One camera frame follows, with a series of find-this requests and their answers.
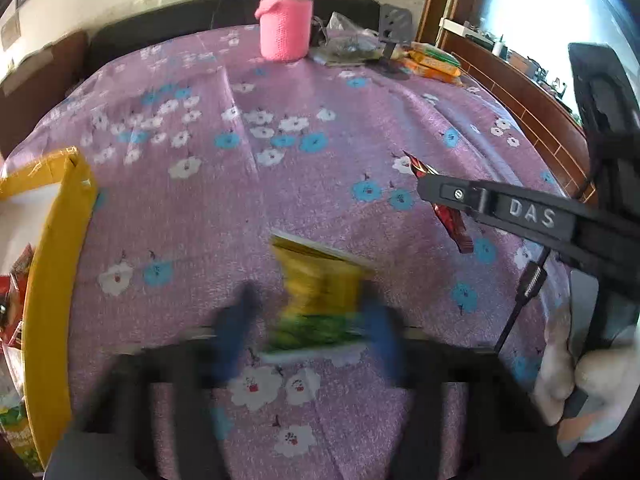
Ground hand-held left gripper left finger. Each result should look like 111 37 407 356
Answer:
50 282 262 480

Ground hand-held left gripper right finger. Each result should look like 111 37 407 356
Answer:
359 285 563 480

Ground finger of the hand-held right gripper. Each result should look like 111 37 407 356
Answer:
417 172 602 262

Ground long dark red snack packet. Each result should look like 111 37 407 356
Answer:
404 151 474 254

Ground yellow green snack packet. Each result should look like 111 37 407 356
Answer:
262 230 377 362

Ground yellow cardboard box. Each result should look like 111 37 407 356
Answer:
0 146 99 477

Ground person's right hand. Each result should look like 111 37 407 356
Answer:
532 305 640 442

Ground orange green flat boxes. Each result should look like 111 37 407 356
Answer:
399 41 464 84

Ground white box on sill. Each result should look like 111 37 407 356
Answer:
440 17 482 37

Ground red black snack packet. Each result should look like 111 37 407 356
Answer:
0 244 35 348

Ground bright green snack packet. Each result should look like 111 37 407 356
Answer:
0 400 42 472

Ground clear plastic bag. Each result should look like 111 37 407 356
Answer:
312 11 397 69

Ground bottle with pink knitted sleeve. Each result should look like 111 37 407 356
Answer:
255 0 315 64

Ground brown cardboard sheet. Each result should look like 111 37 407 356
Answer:
0 30 92 162

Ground black headboard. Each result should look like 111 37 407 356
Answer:
87 0 417 57

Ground wall plaque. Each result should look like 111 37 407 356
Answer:
0 11 22 52

